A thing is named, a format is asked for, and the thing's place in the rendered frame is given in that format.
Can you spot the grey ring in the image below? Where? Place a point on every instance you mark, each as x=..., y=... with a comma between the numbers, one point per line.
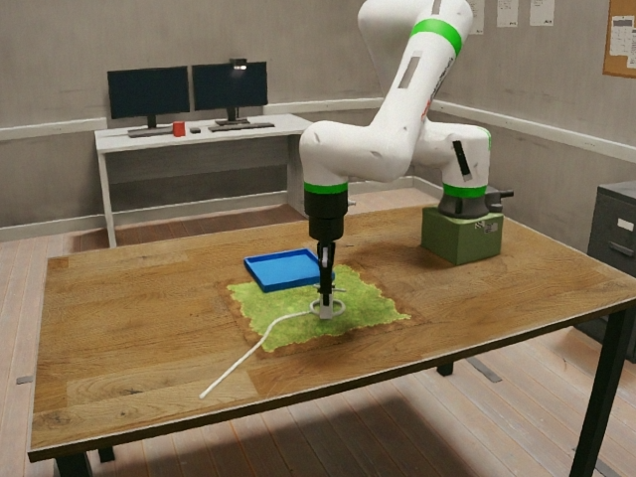
x=334, y=313

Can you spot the blue square tray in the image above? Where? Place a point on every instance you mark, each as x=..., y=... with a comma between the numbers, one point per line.
x=284, y=270

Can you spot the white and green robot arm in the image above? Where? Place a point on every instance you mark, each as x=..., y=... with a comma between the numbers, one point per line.
x=413, y=44

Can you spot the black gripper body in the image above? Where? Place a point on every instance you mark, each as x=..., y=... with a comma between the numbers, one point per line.
x=326, y=230

